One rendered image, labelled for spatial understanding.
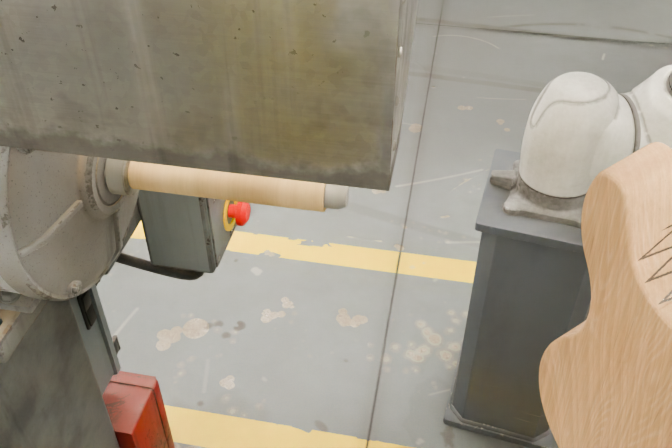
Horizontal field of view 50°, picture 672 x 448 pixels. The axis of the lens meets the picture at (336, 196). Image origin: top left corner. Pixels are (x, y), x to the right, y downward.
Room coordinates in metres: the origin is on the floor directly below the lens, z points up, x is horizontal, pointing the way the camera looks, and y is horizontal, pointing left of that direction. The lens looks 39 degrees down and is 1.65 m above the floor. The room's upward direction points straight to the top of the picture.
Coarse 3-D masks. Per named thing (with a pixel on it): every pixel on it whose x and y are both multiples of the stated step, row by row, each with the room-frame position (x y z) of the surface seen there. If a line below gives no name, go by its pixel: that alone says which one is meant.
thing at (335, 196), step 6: (330, 186) 0.49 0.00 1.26; (336, 186) 0.49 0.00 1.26; (342, 186) 0.49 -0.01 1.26; (324, 192) 0.49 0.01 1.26; (330, 192) 0.49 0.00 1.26; (336, 192) 0.49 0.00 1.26; (342, 192) 0.49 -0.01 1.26; (348, 192) 0.50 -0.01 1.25; (324, 198) 0.48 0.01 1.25; (330, 198) 0.48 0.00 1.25; (336, 198) 0.48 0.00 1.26; (342, 198) 0.48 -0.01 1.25; (324, 204) 0.48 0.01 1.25; (330, 204) 0.48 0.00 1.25; (336, 204) 0.48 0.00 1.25; (342, 204) 0.48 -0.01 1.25
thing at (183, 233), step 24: (144, 192) 0.73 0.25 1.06; (144, 216) 0.74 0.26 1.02; (168, 216) 0.73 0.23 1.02; (192, 216) 0.72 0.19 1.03; (216, 216) 0.75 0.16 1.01; (168, 240) 0.73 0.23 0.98; (192, 240) 0.72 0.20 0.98; (216, 240) 0.74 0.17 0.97; (144, 264) 0.75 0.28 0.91; (168, 264) 0.73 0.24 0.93; (192, 264) 0.73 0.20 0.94; (216, 264) 0.73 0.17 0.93
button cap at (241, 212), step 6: (234, 204) 0.80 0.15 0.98; (240, 204) 0.79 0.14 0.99; (246, 204) 0.79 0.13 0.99; (228, 210) 0.79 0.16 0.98; (234, 210) 0.79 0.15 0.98; (240, 210) 0.78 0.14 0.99; (246, 210) 0.79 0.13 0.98; (228, 216) 0.79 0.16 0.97; (234, 216) 0.79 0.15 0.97; (240, 216) 0.78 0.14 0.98; (246, 216) 0.78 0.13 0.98; (240, 222) 0.77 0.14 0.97
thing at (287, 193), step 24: (144, 168) 0.52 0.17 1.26; (168, 168) 0.51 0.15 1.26; (192, 168) 0.51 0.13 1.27; (168, 192) 0.51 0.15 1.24; (192, 192) 0.50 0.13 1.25; (216, 192) 0.50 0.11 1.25; (240, 192) 0.49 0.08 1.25; (264, 192) 0.49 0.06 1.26; (288, 192) 0.49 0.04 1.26; (312, 192) 0.49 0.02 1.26
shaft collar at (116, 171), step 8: (112, 160) 0.52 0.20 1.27; (120, 160) 0.52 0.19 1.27; (112, 168) 0.51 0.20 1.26; (120, 168) 0.51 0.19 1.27; (112, 176) 0.51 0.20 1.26; (120, 176) 0.51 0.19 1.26; (112, 184) 0.51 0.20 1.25; (120, 184) 0.51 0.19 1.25; (128, 184) 0.51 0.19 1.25; (112, 192) 0.51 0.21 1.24; (120, 192) 0.51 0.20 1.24; (128, 192) 0.51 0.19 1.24; (136, 192) 0.52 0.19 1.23
